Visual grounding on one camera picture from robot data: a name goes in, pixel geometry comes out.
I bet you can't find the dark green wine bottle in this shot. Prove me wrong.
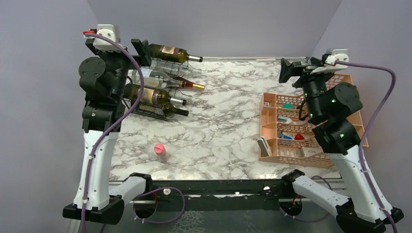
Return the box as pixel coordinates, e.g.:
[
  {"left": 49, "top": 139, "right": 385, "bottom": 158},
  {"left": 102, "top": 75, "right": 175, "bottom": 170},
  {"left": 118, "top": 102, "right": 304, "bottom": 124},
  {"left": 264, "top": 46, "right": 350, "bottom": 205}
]
[
  {"left": 162, "top": 103, "right": 189, "bottom": 117},
  {"left": 149, "top": 44, "right": 203, "bottom": 63}
]

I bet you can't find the clear glass wine bottle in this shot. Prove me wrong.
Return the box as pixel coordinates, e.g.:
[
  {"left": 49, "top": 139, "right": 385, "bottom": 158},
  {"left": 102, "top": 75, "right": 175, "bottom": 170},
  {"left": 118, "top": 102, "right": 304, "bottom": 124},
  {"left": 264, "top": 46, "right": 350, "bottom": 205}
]
[{"left": 141, "top": 67, "right": 187, "bottom": 89}]

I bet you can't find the green wine bottle tan label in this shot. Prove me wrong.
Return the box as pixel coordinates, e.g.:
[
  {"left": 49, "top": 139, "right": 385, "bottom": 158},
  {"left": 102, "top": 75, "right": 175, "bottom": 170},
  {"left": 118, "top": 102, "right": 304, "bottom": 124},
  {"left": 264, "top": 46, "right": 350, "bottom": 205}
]
[{"left": 123, "top": 83, "right": 187, "bottom": 106}]

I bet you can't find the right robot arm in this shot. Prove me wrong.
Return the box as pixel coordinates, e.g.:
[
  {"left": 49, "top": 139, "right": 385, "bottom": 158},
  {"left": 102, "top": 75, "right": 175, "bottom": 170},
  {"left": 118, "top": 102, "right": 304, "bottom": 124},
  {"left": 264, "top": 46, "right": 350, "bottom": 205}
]
[{"left": 279, "top": 54, "right": 404, "bottom": 233}]

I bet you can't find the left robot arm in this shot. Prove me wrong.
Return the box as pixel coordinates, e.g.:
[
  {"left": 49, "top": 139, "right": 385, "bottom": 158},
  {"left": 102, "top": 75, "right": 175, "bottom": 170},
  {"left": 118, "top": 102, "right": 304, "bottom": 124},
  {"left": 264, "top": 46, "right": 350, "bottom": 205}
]
[{"left": 63, "top": 33, "right": 153, "bottom": 225}]

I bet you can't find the clear empty glass bottle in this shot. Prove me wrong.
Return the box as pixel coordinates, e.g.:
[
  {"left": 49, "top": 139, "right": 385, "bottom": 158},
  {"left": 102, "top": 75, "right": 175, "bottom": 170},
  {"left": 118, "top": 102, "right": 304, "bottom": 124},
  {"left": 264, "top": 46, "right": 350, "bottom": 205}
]
[{"left": 150, "top": 59, "right": 202, "bottom": 78}]

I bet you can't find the amber bottle gold cap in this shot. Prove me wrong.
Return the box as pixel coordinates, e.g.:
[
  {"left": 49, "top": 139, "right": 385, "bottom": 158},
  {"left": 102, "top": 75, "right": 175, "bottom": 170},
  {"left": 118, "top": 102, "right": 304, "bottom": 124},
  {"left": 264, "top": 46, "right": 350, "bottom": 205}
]
[{"left": 173, "top": 76, "right": 205, "bottom": 91}]

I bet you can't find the small pink capped bottle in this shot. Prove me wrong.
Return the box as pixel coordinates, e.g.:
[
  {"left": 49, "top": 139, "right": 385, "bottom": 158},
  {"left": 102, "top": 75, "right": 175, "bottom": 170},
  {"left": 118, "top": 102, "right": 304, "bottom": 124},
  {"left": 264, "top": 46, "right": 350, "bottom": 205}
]
[{"left": 154, "top": 144, "right": 169, "bottom": 162}]

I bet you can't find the red triangular item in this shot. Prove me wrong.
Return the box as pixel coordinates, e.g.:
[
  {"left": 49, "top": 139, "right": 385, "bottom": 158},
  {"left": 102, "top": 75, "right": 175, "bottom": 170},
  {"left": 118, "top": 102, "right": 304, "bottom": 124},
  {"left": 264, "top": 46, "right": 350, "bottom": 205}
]
[{"left": 294, "top": 133, "right": 305, "bottom": 140}]

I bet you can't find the orange plastic desk organizer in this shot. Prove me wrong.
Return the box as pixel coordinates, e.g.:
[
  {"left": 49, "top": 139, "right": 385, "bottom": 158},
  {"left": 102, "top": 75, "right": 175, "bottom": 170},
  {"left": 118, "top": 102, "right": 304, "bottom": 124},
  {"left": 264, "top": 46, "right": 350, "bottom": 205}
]
[{"left": 258, "top": 73, "right": 370, "bottom": 169}]

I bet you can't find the white grey device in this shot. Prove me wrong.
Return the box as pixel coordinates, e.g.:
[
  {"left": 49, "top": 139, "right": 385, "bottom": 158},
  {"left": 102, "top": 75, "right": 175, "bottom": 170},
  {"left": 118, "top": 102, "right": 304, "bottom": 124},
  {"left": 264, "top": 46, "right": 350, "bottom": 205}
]
[{"left": 257, "top": 136, "right": 273, "bottom": 157}]

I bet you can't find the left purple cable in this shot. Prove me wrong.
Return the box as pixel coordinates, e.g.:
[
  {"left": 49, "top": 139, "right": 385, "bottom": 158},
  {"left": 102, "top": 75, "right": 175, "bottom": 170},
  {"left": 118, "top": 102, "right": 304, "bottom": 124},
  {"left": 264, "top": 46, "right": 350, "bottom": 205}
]
[{"left": 80, "top": 32, "right": 145, "bottom": 233}]

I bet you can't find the black wire wine rack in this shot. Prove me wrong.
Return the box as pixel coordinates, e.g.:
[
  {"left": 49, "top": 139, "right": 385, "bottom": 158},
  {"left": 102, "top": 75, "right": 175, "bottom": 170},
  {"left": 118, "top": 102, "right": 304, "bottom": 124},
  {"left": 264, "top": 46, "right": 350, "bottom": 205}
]
[{"left": 125, "top": 70, "right": 177, "bottom": 119}]

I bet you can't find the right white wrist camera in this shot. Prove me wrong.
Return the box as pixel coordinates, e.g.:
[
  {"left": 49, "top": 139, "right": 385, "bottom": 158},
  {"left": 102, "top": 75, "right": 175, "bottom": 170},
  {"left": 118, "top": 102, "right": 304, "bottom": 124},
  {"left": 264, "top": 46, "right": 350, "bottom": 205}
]
[{"left": 311, "top": 49, "right": 349, "bottom": 74}]

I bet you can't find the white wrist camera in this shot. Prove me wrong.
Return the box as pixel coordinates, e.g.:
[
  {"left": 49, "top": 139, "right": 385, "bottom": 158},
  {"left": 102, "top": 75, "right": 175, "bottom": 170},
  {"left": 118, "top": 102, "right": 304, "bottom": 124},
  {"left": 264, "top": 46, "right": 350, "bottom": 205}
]
[
  {"left": 311, "top": 49, "right": 349, "bottom": 74},
  {"left": 83, "top": 24, "right": 121, "bottom": 52}
]

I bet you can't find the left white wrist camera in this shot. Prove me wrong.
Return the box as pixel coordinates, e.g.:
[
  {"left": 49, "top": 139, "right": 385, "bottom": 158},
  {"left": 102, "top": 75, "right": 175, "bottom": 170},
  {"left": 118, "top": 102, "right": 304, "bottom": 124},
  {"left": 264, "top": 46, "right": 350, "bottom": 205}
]
[{"left": 83, "top": 24, "right": 121, "bottom": 52}]

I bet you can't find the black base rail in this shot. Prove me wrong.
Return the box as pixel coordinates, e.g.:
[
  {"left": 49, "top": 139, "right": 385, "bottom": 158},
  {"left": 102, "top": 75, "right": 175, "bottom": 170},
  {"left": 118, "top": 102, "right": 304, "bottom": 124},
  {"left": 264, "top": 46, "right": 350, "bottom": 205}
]
[{"left": 132, "top": 179, "right": 297, "bottom": 212}]

